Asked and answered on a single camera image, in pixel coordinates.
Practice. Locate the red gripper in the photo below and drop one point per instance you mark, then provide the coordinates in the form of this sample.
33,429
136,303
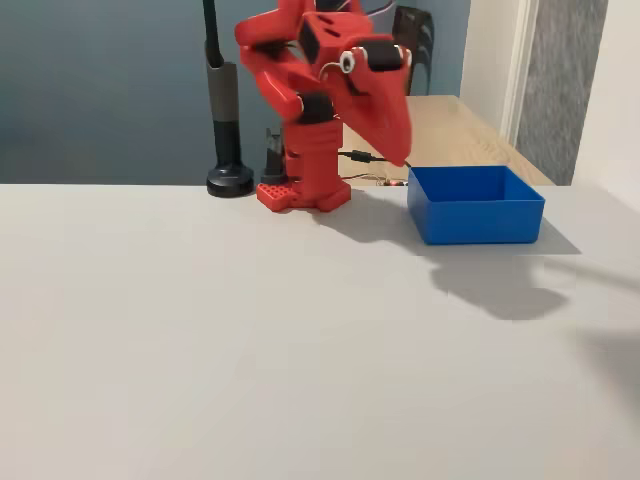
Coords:
381,102

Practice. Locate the red robot arm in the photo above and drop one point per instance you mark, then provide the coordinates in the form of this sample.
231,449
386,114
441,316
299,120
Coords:
310,150

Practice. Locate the blue plastic box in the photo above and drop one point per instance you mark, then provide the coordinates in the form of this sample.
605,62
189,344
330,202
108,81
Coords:
480,220

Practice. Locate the black chair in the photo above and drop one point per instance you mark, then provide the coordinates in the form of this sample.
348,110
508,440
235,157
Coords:
412,45

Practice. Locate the wooden table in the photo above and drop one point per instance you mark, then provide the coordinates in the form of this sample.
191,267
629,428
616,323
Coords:
450,135

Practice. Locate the black table clamp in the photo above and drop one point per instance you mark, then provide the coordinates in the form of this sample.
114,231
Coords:
273,160

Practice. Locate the black pole stand with base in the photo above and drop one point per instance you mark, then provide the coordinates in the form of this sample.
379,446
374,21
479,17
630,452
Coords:
222,100

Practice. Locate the grey textured panel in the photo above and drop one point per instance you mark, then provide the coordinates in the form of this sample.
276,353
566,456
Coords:
560,85

